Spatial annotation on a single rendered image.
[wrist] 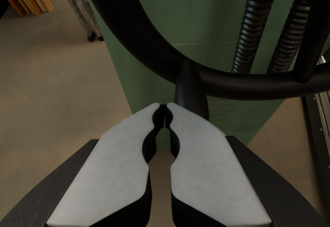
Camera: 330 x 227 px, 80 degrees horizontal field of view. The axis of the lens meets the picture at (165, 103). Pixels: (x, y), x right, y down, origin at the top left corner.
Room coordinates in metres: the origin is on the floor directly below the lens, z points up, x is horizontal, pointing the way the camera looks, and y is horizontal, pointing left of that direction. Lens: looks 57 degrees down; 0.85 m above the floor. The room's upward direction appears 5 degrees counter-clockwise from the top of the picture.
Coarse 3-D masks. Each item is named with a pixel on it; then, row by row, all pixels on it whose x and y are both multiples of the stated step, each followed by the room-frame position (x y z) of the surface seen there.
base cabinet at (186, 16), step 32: (160, 0) 0.30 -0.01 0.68; (192, 0) 0.30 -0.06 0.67; (224, 0) 0.29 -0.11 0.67; (288, 0) 0.29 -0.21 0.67; (160, 32) 0.30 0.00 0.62; (192, 32) 0.30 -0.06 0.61; (224, 32) 0.29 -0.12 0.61; (128, 64) 0.31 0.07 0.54; (224, 64) 0.29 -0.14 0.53; (256, 64) 0.28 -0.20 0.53; (128, 96) 0.31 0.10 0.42; (160, 96) 0.30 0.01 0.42; (224, 128) 0.28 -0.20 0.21; (256, 128) 0.28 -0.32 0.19
